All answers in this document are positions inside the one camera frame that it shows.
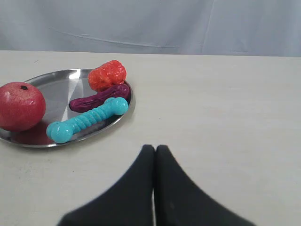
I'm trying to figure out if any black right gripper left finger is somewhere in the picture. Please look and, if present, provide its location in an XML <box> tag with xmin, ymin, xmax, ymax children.
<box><xmin>58</xmin><ymin>145</ymin><xmax>154</xmax><ymax>226</ymax></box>

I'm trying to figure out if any orange-red toy strawberry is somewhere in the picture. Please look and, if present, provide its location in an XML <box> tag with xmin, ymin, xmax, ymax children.
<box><xmin>88</xmin><ymin>60</ymin><xmax>127</xmax><ymax>92</ymax></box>

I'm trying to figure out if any white fabric backdrop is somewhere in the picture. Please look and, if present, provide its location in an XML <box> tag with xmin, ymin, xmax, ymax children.
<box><xmin>0</xmin><ymin>0</ymin><xmax>301</xmax><ymax>57</ymax></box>

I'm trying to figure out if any round stainless steel plate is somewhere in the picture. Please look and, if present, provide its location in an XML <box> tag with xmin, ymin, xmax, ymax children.
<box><xmin>0</xmin><ymin>68</ymin><xmax>136</xmax><ymax>148</ymax></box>

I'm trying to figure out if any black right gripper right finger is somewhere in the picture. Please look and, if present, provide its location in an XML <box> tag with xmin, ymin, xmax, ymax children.
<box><xmin>154</xmin><ymin>145</ymin><xmax>253</xmax><ymax>226</ymax></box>

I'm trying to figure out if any red toy apple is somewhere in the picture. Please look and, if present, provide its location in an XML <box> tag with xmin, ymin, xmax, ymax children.
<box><xmin>0</xmin><ymin>82</ymin><xmax>46</xmax><ymax>132</ymax></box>

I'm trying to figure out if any teal toy dog bone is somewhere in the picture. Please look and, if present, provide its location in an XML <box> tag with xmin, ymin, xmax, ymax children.
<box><xmin>46</xmin><ymin>97</ymin><xmax>128</xmax><ymax>144</ymax></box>

